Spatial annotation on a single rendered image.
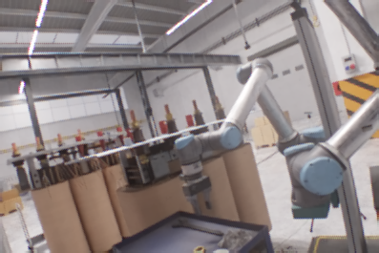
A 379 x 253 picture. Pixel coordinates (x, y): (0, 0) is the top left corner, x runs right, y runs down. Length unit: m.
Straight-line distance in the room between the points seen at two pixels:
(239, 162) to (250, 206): 0.41
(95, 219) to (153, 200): 1.67
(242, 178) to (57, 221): 2.03
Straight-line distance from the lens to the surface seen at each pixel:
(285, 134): 1.62
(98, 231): 3.15
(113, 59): 10.95
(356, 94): 6.21
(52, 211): 2.98
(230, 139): 0.99
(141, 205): 1.54
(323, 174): 0.96
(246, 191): 2.15
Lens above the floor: 1.37
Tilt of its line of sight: level
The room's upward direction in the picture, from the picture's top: 15 degrees counter-clockwise
